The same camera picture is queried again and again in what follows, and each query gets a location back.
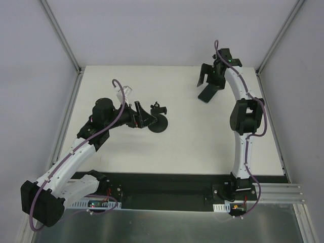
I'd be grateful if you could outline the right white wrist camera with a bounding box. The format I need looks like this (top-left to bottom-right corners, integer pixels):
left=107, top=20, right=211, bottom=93
left=212, top=53, right=218, bottom=67

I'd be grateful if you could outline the aluminium corner post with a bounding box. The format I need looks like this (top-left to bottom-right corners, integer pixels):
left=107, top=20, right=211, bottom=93
left=255, top=0, right=307, bottom=75
left=39, top=0, right=86, bottom=74

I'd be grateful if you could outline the black phone stand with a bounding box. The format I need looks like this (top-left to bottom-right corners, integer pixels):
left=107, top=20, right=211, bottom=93
left=148, top=101, right=168, bottom=133

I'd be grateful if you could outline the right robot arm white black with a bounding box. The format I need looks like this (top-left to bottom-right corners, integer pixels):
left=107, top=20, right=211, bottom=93
left=197, top=48, right=265, bottom=201

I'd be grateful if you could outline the black smartphone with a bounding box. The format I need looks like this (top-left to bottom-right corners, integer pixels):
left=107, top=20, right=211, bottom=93
left=198, top=84, right=219, bottom=103

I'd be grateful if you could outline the right white cable duct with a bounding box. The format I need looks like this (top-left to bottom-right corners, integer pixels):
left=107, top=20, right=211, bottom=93
left=213, top=203, right=231, bottom=213

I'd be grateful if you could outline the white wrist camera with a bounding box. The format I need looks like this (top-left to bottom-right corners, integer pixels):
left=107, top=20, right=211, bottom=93
left=212, top=53, right=218, bottom=67
left=114, top=86, right=132, bottom=104

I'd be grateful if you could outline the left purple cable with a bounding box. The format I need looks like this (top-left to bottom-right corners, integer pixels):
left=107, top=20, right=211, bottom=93
left=29, top=79, right=127, bottom=231

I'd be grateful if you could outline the left white cable duct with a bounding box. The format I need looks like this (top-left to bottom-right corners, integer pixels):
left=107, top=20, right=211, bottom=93
left=68, top=198, right=122, bottom=210

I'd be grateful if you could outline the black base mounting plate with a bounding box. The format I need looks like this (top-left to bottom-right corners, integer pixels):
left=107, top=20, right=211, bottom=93
left=63, top=171, right=264, bottom=211

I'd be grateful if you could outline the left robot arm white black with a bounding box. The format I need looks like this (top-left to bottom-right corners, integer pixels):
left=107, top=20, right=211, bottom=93
left=21, top=98, right=167, bottom=231

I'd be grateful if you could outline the right aluminium corner post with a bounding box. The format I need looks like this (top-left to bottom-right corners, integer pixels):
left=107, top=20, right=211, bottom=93
left=255, top=0, right=307, bottom=75

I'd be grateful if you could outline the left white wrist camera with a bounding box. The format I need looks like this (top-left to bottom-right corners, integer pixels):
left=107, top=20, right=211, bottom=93
left=114, top=86, right=132, bottom=104

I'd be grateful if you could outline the left aluminium corner post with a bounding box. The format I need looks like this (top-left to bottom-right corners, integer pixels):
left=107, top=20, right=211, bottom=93
left=39, top=0, right=86, bottom=74

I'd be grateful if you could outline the white cable duct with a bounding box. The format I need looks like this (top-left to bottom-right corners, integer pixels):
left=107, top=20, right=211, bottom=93
left=213, top=203, right=231, bottom=213
left=68, top=198, right=122, bottom=210

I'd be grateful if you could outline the aluminium frame rail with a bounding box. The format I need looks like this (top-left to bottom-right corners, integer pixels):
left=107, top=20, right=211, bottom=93
left=259, top=183, right=306, bottom=204

